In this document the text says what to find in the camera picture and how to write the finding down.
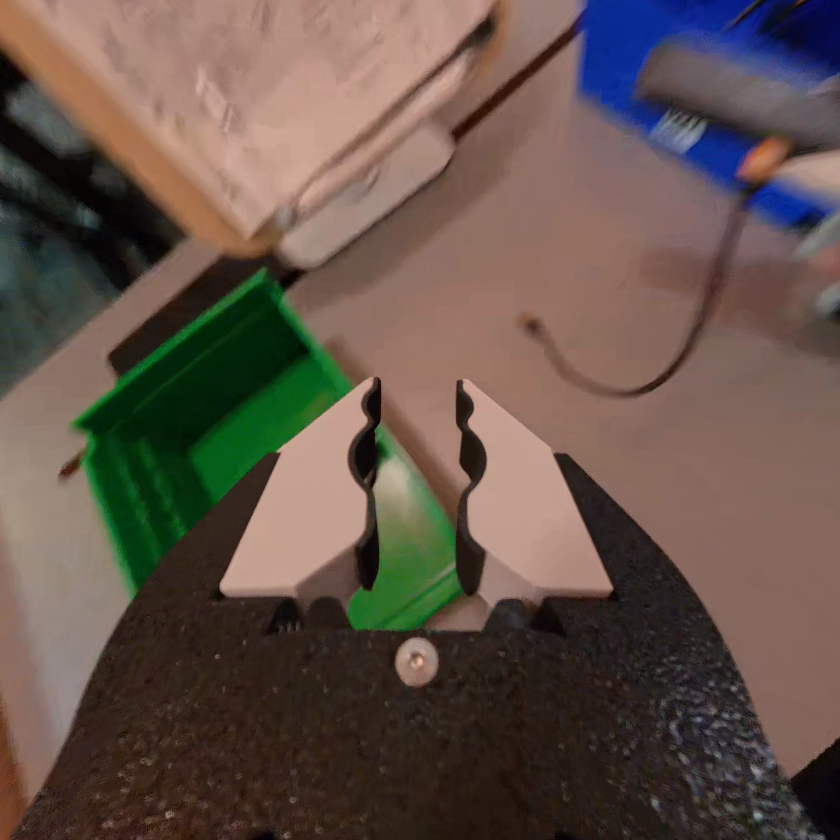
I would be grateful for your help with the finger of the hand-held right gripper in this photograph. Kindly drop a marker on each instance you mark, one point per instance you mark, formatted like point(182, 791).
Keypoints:
point(817, 176)

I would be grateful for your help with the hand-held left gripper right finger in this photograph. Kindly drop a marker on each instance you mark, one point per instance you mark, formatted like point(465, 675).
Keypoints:
point(538, 518)

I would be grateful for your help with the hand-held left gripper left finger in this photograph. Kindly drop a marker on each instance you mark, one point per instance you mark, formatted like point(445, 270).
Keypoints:
point(302, 518)

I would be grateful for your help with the green plastic bin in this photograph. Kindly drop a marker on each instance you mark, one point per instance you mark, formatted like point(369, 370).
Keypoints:
point(249, 407)

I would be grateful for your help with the black usb hub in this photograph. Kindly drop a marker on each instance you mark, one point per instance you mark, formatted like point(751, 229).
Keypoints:
point(722, 92)

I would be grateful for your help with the blue plastic bin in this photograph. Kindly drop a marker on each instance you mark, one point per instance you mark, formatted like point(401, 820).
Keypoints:
point(610, 65)

